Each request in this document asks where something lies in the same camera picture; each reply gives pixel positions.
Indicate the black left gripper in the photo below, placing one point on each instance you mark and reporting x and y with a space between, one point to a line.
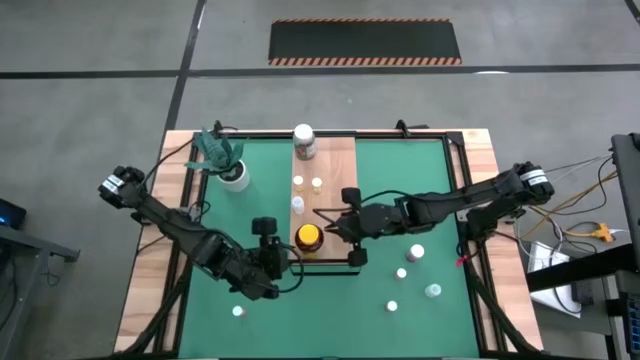
272 260

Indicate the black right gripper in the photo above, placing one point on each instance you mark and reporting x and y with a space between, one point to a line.
372 220

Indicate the amber bottle yellow cap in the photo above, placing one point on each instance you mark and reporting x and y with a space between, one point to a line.
308 236

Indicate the small pill vial white cap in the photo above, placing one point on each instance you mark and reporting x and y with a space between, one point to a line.
237 310

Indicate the pink pill vial white cap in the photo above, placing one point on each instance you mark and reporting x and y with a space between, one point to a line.
400 273

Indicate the pink medicine bottle white cap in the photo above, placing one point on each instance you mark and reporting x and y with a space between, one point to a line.
416 251

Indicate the large gummy bottle white cap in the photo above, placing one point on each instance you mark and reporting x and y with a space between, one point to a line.
304 136

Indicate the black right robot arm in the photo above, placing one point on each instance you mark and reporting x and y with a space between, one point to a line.
475 195

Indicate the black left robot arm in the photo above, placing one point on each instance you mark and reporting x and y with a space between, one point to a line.
170 220

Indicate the wooden board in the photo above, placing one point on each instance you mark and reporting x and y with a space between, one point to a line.
335 165

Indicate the green table mat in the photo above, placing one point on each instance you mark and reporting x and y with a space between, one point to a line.
330 320

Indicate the clear plastic bottle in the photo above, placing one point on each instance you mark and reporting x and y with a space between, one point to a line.
433 290

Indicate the snake plant in white pot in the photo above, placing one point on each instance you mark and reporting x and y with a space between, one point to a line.
220 155

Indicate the black floor mat hazard stripes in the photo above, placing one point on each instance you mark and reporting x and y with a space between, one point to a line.
365 40

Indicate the white paper sheet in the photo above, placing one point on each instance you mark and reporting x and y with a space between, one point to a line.
542 255

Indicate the black office desk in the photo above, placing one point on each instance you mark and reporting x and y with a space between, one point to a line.
575 270

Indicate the yellow power adapter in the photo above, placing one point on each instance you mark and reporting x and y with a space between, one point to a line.
603 232

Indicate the grey metal table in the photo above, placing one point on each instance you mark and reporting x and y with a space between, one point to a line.
20 260

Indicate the black device blue light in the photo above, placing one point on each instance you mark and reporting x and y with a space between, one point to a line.
10 215

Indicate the computer monitor on desk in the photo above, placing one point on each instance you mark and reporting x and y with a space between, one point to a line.
627 190

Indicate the backlit computer keyboard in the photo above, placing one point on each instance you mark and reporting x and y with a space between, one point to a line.
632 320

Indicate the black aluminium table frame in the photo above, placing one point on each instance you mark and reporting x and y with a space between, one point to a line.
182 280

